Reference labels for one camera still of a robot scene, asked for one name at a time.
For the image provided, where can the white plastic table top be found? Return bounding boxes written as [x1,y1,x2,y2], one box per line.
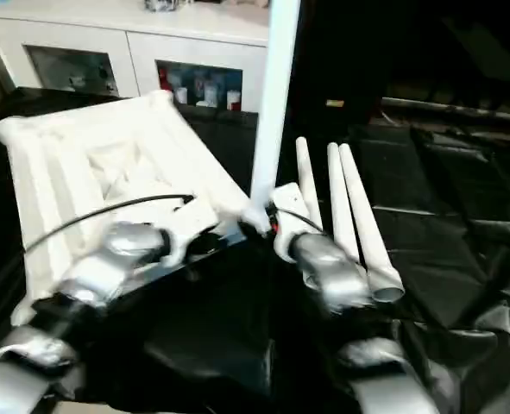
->
[0,90,268,327]

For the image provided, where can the white plastic table leg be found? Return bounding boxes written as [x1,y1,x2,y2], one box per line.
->
[338,143,406,304]
[249,0,303,213]
[295,136,326,235]
[327,142,363,264]

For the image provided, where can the black mat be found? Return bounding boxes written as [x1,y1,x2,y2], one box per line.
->
[0,85,510,414]

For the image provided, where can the white cabinet with glass doors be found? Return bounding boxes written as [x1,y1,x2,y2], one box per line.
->
[0,0,273,113]

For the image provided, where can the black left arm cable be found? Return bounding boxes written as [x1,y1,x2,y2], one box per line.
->
[22,193,195,256]

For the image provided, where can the grey metal rail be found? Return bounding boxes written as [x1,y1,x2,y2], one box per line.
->
[382,97,510,132]

